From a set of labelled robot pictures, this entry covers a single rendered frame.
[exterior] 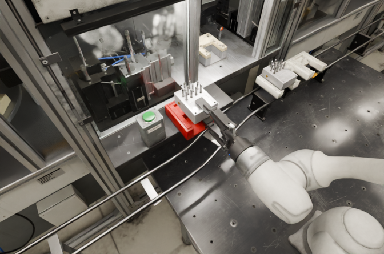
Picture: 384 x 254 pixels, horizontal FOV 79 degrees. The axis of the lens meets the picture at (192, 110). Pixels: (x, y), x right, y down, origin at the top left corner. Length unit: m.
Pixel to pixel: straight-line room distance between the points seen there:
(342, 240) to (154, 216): 1.18
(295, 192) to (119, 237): 1.29
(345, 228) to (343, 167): 0.18
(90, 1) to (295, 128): 1.05
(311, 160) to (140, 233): 1.24
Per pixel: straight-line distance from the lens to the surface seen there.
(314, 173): 0.74
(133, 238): 1.71
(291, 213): 0.65
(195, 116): 0.75
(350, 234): 0.83
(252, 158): 0.67
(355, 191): 1.23
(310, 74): 1.28
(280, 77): 1.14
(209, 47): 1.22
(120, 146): 0.89
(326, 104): 1.48
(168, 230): 1.69
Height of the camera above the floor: 1.64
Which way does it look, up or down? 50 degrees down
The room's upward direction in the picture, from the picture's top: straight up
